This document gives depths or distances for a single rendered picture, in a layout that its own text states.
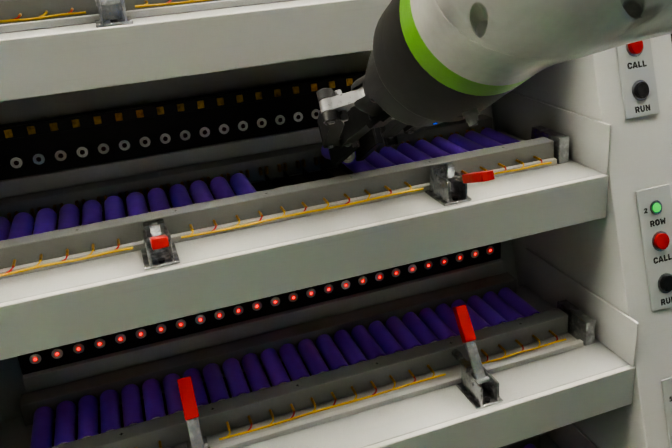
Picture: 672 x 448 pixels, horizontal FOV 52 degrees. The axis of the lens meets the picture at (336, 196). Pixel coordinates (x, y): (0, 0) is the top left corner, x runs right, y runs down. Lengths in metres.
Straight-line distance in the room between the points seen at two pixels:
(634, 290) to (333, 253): 0.31
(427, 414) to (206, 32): 0.39
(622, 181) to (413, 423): 0.31
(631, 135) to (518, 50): 0.41
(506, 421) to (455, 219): 0.20
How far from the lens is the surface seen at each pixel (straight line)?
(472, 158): 0.69
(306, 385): 0.68
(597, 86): 0.71
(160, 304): 0.58
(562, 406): 0.73
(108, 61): 0.57
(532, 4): 0.31
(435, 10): 0.36
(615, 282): 0.75
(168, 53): 0.58
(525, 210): 0.67
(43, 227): 0.65
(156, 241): 0.51
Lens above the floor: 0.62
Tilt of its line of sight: 5 degrees down
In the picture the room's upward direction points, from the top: 10 degrees counter-clockwise
